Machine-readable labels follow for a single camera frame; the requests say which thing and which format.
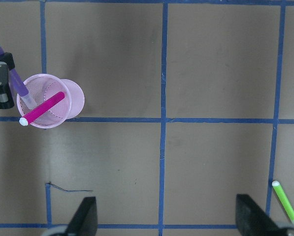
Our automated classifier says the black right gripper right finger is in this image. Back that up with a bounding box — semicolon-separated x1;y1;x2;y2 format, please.
235;194;285;236

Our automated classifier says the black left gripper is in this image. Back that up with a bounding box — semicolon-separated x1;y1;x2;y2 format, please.
0;53;15;109

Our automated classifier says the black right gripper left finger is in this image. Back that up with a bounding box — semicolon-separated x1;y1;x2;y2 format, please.
64;197;98;236

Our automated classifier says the pink marker pen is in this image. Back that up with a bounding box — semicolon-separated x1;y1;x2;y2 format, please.
19;91;65;126

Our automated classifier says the purple marker pen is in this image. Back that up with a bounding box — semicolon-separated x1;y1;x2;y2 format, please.
0;46;37;109

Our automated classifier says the pink mesh cup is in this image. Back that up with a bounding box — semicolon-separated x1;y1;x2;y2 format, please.
17;74;85;129

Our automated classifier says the green marker pen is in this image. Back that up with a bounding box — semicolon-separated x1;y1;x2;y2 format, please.
271;180;294;225

